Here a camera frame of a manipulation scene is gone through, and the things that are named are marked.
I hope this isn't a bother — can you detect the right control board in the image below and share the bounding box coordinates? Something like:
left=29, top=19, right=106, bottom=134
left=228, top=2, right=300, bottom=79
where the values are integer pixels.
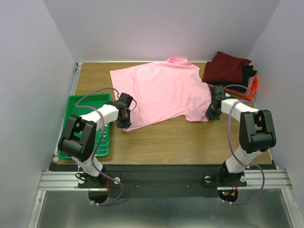
left=218, top=190, right=238, bottom=202

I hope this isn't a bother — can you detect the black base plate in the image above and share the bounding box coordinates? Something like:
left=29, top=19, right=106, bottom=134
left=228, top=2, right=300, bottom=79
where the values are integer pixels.
left=78, top=165, right=247, bottom=200

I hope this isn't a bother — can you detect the folded salmon pink t shirt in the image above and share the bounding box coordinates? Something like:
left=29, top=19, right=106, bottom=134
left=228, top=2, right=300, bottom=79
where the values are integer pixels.
left=225, top=76, right=258, bottom=100

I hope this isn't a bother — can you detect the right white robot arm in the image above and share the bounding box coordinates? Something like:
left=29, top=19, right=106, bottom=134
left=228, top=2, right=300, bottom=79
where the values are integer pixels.
left=204, top=85, right=276, bottom=186

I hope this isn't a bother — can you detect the folded orange t shirt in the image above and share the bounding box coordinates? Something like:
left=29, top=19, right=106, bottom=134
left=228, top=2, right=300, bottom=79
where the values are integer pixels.
left=245, top=76, right=258, bottom=101

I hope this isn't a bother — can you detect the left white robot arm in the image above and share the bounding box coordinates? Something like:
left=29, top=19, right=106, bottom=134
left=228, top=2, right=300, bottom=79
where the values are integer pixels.
left=58, top=93, right=134, bottom=187

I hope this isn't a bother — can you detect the green plastic tray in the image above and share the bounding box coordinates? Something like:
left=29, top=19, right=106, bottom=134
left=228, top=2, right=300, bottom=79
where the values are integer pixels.
left=63, top=93, right=111, bottom=158

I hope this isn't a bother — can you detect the folded maroon t shirt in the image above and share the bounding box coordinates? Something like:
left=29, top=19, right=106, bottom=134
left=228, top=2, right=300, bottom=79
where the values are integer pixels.
left=202, top=51, right=251, bottom=83

